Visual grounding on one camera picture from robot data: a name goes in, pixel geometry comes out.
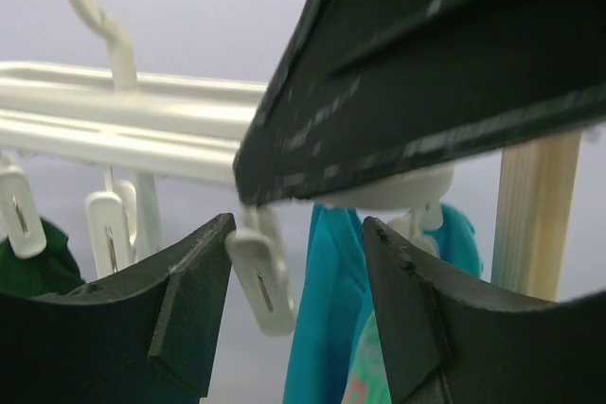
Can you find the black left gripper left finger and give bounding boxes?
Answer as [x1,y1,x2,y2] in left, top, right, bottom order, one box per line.
[1,213,235,403]

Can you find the mint green sock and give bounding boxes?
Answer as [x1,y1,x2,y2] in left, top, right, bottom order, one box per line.
[342,311,392,404]

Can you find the wooden drying rack frame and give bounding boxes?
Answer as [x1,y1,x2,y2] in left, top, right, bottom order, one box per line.
[136,74,583,301]

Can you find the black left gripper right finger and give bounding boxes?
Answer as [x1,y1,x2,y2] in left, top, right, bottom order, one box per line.
[364,218,605,404]

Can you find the white hanger clip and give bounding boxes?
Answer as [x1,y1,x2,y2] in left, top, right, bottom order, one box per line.
[225,206,296,337]

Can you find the white green t-shirt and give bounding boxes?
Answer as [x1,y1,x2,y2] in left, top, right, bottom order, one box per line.
[0,219,85,298]

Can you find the white plastic clip hanger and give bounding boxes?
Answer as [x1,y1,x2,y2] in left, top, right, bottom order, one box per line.
[0,0,455,337]

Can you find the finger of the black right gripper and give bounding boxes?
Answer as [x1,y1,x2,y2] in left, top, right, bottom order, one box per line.
[234,0,605,205]

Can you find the teal blue shirt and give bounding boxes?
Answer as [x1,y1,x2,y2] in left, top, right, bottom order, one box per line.
[282,202,485,404]

